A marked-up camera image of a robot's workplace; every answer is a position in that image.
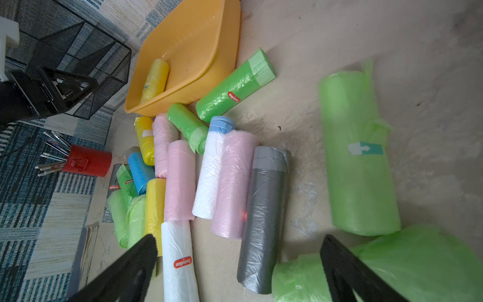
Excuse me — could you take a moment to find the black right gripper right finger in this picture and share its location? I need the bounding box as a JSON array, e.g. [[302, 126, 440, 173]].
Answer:
[[320, 235, 407, 301]]

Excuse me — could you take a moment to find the green roll with red label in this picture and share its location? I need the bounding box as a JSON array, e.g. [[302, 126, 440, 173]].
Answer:
[[196, 49, 276, 123]]

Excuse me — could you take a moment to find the large light green roll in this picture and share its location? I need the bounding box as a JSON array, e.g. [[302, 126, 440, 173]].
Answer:
[[107, 190, 128, 249]]

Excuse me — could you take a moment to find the blue trash bag roll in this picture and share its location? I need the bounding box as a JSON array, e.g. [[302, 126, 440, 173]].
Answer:
[[126, 147, 155, 195]]

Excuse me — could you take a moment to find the green roll with label left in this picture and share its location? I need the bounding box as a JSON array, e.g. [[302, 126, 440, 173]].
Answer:
[[116, 164, 138, 208]]

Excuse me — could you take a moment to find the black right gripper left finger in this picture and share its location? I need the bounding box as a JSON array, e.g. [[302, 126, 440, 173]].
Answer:
[[68, 234, 157, 301]]

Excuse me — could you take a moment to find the black mesh shelf rack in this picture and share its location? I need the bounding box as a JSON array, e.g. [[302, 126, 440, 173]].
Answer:
[[1, 1, 132, 120]]

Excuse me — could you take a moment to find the pink roll beside grey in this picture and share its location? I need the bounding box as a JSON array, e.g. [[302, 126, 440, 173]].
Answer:
[[211, 130, 259, 240]]

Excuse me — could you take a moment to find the yellow roll near box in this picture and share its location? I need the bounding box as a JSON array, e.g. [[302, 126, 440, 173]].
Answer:
[[134, 117, 155, 166]]

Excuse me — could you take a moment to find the lower light green roll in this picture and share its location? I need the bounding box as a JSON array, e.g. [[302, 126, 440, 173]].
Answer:
[[127, 195, 147, 249]]

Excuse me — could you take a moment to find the yellow plastic storage box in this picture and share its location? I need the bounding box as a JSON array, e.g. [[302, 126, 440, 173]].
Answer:
[[125, 1, 241, 117]]

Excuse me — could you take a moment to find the lying fat green roll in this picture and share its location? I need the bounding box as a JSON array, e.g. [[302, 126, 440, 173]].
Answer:
[[272, 225, 482, 301]]

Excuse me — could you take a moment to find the white roll with blue band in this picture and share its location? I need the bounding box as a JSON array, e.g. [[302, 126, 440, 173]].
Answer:
[[192, 116, 236, 220]]

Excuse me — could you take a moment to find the lower yellow roll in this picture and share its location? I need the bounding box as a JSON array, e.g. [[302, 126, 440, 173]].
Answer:
[[145, 178, 166, 257]]

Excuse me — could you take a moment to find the plain light green roll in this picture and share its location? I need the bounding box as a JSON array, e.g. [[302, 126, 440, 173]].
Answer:
[[319, 60, 401, 237]]

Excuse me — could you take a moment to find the short green roll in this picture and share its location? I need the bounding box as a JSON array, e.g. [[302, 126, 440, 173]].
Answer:
[[167, 103, 208, 156]]

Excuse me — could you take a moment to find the upper pink roll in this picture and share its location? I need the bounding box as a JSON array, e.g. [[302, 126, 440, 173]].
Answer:
[[152, 113, 180, 179]]

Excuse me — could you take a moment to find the red pen cup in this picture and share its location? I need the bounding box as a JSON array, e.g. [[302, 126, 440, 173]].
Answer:
[[62, 144, 112, 177]]

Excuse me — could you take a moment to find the middle pink roll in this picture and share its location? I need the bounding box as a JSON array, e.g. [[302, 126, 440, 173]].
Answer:
[[164, 140, 196, 221]]

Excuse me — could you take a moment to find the grey trash bag roll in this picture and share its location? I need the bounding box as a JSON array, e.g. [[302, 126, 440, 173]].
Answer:
[[236, 146, 291, 294]]

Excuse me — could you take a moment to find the white roll red label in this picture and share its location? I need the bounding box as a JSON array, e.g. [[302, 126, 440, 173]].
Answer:
[[161, 220, 199, 301]]

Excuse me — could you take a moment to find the yellow trash bag roll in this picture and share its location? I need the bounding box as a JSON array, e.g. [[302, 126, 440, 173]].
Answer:
[[140, 59, 169, 103]]

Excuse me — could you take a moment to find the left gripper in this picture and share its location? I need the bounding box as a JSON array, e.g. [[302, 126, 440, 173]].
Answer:
[[1, 67, 98, 125]]

